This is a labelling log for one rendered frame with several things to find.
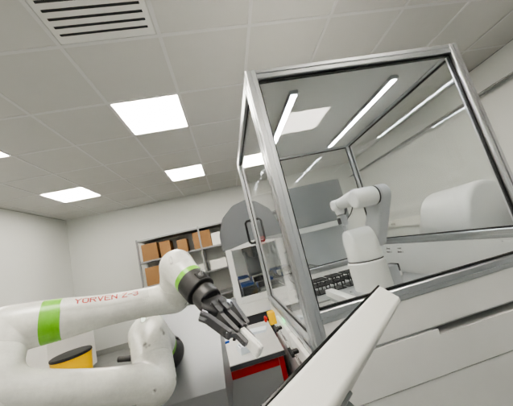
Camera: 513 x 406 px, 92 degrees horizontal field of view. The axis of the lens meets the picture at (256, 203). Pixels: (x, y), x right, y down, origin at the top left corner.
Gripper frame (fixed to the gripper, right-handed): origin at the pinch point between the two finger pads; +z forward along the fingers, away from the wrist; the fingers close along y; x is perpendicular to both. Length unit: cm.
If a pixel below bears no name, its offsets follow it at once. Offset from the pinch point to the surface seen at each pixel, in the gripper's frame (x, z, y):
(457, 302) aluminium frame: -13, 36, 64
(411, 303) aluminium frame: -10, 25, 52
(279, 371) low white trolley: 69, -11, 65
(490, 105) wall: -154, 4, 362
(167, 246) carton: 212, -357, 215
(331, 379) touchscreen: -25.1, 21.0, -18.8
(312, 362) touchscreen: -25.1, 18.5, -18.7
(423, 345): 1, 33, 51
